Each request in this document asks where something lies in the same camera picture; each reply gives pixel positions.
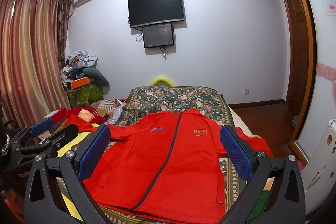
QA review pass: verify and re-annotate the floral green bedspread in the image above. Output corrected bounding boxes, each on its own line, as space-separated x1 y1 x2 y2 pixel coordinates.
56 85 249 224

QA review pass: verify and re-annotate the small dark wall screen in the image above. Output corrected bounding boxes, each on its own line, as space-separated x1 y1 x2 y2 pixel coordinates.
142 23 174 48

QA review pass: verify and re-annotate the pink striped curtain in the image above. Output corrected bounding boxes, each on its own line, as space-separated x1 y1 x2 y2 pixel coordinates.
1 0 70 127

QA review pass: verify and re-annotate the red parrot plush toy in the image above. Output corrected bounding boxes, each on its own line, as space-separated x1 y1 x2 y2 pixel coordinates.
66 106 106 124

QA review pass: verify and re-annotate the white wall socket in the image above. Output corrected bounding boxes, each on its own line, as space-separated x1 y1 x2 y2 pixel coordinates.
243 89 249 96

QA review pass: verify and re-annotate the yellow cloth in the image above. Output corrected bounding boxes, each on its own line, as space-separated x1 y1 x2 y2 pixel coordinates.
56 127 108 223

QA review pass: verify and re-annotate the brown wooden door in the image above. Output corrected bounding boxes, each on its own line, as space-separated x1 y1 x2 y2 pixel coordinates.
284 0 317 143

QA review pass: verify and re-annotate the grey pillow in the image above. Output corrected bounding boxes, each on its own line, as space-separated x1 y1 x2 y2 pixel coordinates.
83 68 109 86

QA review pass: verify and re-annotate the black wall television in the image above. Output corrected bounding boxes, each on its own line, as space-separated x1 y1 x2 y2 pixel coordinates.
127 0 185 28

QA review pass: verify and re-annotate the pile of clutter bags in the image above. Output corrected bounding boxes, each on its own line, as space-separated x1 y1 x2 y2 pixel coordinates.
60 50 98 83

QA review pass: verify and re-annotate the red zip jacket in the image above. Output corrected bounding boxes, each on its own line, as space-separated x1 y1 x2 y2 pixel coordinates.
64 107 274 224

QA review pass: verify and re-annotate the yellow curved object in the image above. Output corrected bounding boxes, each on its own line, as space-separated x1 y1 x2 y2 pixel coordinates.
150 76 175 87

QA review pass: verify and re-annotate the orange box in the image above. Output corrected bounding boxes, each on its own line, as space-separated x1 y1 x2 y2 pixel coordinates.
71 77 90 89

